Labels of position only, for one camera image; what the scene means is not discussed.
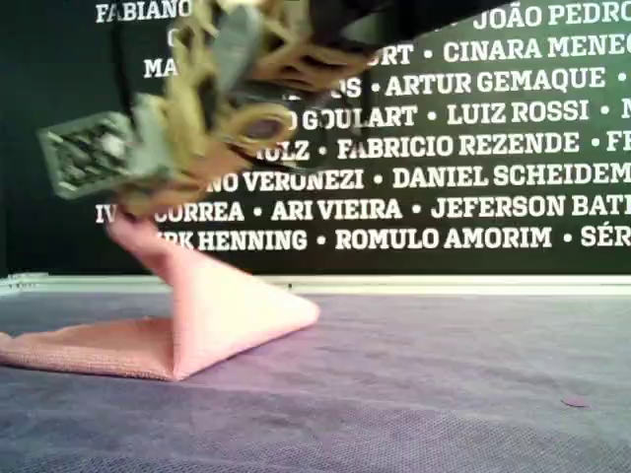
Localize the purple mesh table cover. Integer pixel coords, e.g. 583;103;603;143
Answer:
0;290;631;473

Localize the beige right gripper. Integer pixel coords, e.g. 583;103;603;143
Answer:
115;73;298;224

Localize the right wrist camera circuit board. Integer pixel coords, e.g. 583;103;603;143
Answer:
36;110;144;201

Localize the pink cloth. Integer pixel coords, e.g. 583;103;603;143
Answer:
0;216;322;383

